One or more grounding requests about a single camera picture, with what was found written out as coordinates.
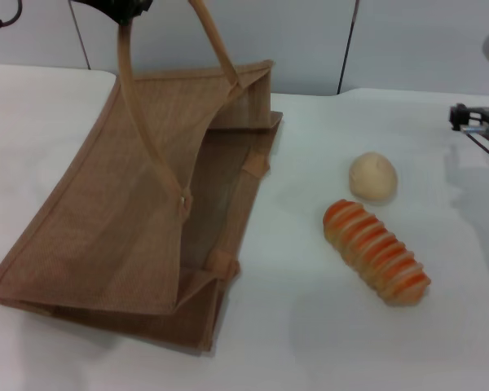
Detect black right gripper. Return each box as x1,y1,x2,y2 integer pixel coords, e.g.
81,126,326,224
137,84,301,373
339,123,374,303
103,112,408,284
450,104,489,134

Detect round pale egg yolk pastry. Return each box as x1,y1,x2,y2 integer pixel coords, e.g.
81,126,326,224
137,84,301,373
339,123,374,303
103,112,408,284
349,151,399,204

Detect left arm cable with plug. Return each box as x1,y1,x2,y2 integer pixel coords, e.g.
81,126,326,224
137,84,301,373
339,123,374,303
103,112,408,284
0,0,24,29

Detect right arm cable with plug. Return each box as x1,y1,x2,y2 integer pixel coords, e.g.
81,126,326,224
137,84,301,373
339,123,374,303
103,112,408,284
466,130,489,172

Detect orange striped bread loaf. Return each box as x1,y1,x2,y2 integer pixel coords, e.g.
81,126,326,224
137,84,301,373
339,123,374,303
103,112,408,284
323,198,432,307

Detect arm cable with plug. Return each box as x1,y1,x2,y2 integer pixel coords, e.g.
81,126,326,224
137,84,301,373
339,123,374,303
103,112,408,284
466,130,489,172
0,0,24,29

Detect brown jute tote bag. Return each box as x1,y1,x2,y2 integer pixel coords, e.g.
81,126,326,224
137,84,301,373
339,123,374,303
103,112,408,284
0,0,284,358

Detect dark vertical wall strip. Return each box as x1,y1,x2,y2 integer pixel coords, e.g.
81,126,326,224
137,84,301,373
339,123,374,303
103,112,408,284
336,0,362,95
67,0,91,70

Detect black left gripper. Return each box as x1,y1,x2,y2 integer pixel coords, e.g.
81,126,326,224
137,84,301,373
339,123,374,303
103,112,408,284
71,0,154,24

